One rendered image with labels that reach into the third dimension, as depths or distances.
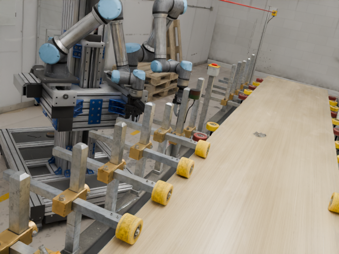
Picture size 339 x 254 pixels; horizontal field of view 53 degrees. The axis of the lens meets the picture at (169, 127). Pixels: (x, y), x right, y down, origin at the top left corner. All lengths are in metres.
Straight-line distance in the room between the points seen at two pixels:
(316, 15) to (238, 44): 2.03
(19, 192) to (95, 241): 0.54
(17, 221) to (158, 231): 0.43
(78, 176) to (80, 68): 1.34
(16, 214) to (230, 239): 0.67
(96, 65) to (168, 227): 1.47
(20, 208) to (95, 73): 1.57
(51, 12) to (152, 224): 3.49
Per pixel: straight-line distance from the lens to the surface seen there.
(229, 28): 9.90
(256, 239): 1.27
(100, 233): 1.45
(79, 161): 1.12
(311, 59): 9.53
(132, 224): 1.06
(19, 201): 0.96
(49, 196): 1.21
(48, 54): 2.04
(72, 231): 1.28
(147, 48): 2.42
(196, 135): 1.96
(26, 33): 4.46
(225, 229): 1.26
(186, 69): 2.17
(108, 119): 2.43
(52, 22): 4.37
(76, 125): 2.34
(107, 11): 1.94
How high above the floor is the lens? 1.62
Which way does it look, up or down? 21 degrees down
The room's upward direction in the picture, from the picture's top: 11 degrees clockwise
